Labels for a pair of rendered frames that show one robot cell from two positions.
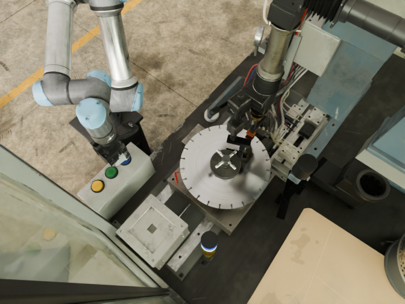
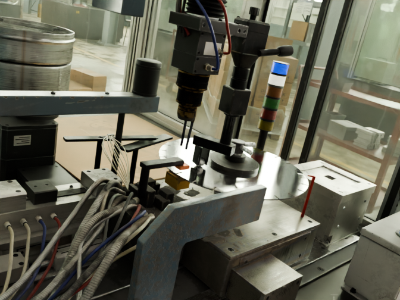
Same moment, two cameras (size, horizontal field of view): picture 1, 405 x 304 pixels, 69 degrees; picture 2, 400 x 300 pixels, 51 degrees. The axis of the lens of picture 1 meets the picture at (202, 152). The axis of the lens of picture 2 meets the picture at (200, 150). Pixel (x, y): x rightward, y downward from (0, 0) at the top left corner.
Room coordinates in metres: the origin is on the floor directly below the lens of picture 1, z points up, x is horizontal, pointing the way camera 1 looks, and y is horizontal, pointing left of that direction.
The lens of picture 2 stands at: (1.28, -0.10, 1.26)
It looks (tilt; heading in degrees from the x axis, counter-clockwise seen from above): 19 degrees down; 184
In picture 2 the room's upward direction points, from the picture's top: 11 degrees clockwise
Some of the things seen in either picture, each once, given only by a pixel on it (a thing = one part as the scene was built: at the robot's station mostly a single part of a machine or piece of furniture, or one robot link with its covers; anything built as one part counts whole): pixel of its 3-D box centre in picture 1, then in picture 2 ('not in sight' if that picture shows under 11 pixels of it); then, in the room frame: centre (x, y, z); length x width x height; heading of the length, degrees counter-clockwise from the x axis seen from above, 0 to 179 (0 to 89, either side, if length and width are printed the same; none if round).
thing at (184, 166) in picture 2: (255, 128); (162, 177); (0.56, -0.21, 0.95); 0.10 x 0.03 x 0.07; 140
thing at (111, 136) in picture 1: (103, 132); not in sight; (0.45, 0.31, 1.13); 0.08 x 0.08 x 0.05
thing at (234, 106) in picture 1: (237, 114); (242, 63); (0.49, -0.11, 1.17); 0.06 x 0.05 x 0.20; 131
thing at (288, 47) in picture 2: (224, 110); (269, 49); (0.48, -0.07, 1.21); 0.08 x 0.06 x 0.03; 140
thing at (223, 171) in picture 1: (225, 163); (234, 158); (0.41, -0.08, 0.96); 0.11 x 0.11 x 0.03
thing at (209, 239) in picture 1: (209, 240); (280, 68); (0.12, -0.01, 1.14); 0.05 x 0.04 x 0.03; 50
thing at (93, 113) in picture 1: (94, 117); not in sight; (0.46, 0.31, 1.21); 0.09 x 0.08 x 0.11; 2
